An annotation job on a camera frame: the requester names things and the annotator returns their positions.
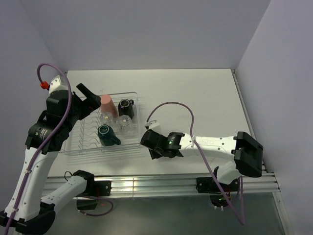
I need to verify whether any pink plastic cup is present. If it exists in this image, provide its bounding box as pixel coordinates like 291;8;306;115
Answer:
100;94;119;118

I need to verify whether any clear glass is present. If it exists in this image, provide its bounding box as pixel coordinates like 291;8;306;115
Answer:
118;115;134;135
100;112;117;131

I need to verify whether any black ceramic mug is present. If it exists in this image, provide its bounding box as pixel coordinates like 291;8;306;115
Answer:
118;99;134;119

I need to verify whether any teal ceramic mug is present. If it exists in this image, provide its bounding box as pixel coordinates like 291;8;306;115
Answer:
97;125;121;146

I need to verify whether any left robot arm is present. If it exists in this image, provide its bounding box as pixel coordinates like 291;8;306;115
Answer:
0;83;101;235

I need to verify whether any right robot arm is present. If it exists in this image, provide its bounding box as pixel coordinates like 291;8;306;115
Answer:
140;130;264;191

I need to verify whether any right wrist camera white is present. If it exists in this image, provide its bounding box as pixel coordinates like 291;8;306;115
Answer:
145;120;162;134

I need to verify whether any clear wire dish rack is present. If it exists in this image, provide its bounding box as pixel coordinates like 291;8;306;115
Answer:
60;92;140;155

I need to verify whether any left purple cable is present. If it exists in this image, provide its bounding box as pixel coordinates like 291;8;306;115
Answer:
3;63;114;235

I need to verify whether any purple cable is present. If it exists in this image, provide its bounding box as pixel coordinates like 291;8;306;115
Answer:
3;63;114;235
146;101;246;225

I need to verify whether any aluminium mounting rail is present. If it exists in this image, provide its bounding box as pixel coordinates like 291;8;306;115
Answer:
42;171;280;198

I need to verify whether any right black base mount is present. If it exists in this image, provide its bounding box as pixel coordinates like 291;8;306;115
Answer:
196;177;240;208

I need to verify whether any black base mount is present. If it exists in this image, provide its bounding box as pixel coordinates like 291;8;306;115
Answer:
196;177;240;208
76;180;112;211

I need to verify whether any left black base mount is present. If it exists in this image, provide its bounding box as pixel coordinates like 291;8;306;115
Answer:
76;180;112;211

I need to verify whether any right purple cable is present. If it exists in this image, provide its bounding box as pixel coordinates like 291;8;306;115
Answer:
146;101;246;225

